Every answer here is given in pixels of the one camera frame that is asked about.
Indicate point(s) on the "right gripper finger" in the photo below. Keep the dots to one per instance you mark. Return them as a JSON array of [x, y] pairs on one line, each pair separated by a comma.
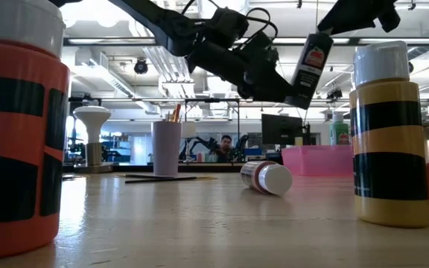
[[331, 22]]

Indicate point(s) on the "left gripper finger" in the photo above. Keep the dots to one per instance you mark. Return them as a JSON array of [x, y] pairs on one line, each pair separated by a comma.
[[270, 87]]

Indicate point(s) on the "large black paint bottle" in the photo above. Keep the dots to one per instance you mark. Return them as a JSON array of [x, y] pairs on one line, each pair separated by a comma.
[[311, 70]]

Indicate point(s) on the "large green paint bottle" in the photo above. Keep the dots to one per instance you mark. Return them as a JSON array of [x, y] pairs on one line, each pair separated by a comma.
[[339, 136]]

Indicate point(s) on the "yellow black-striped paint bottle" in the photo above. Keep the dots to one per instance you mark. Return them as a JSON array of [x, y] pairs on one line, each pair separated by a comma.
[[387, 141]]

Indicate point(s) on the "black background robot arm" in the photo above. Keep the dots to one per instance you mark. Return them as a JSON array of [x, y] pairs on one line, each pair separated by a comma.
[[199, 143], [242, 145]]

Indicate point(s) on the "brown striped paint bottle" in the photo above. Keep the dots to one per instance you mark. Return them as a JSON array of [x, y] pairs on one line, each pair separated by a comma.
[[274, 179]]

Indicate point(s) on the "white LED light strip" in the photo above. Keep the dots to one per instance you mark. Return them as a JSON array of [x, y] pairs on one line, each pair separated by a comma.
[[342, 40], [423, 40]]

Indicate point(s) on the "black monitor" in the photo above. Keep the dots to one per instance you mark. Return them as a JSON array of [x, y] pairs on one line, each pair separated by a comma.
[[281, 128]]

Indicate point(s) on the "small yellow box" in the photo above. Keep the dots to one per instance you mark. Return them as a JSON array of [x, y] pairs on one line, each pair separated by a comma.
[[298, 141]]

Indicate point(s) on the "black ceiling spotlight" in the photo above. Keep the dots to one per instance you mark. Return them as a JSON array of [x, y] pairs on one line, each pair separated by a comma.
[[335, 95]]

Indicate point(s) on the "white lampshade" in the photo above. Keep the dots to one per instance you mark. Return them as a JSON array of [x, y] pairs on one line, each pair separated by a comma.
[[189, 130]]

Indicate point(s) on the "person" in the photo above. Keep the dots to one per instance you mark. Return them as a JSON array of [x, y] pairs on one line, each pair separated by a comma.
[[225, 147]]

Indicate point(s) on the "black ceiling dome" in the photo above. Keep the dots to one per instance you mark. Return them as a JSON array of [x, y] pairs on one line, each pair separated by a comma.
[[140, 67]]

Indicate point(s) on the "pink plastic bin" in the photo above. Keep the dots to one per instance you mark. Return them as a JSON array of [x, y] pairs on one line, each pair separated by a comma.
[[311, 162]]

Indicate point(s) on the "pink background bottle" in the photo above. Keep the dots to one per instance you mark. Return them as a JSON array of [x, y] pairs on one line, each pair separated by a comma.
[[199, 157]]

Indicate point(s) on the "lilac plastic cup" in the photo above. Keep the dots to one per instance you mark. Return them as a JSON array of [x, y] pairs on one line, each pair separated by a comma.
[[167, 149]]

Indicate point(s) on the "blue-lit background shelf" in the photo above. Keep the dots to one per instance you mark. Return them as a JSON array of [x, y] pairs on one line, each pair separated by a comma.
[[117, 149]]

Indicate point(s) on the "white globe table lamp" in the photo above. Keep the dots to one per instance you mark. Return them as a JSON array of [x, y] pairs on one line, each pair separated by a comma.
[[92, 119]]

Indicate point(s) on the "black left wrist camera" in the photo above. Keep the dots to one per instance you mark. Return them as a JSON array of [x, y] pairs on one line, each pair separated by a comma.
[[229, 22]]

